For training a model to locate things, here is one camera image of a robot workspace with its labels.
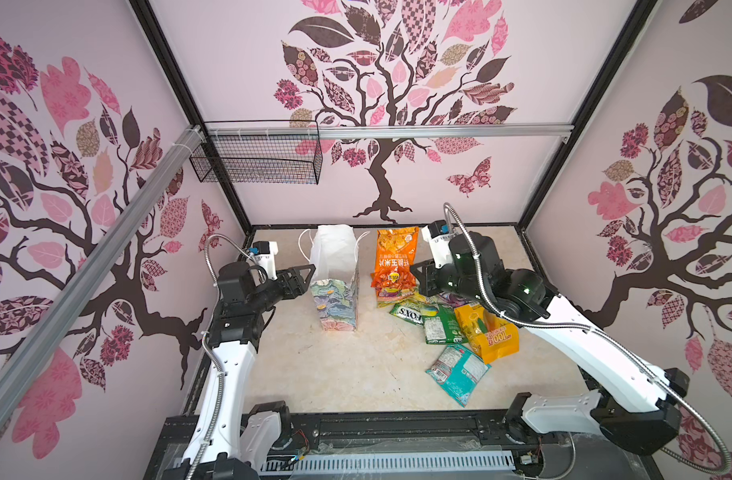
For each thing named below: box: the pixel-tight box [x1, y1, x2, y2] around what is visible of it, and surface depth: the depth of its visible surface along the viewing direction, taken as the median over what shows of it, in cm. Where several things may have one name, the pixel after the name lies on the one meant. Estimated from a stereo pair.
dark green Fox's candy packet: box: [420, 304, 469, 344], surface depth 89 cm
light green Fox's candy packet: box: [389, 300, 427, 327], surface depth 94 cm
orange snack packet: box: [370, 227, 419, 289], surface depth 71 cm
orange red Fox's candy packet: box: [375, 286, 420, 308], surface depth 98 cm
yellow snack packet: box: [454, 305, 521, 364], surface depth 86 cm
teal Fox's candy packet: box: [426, 344, 492, 408], surface depth 83 cm
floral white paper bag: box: [310, 272, 359, 332], surface depth 80 cm
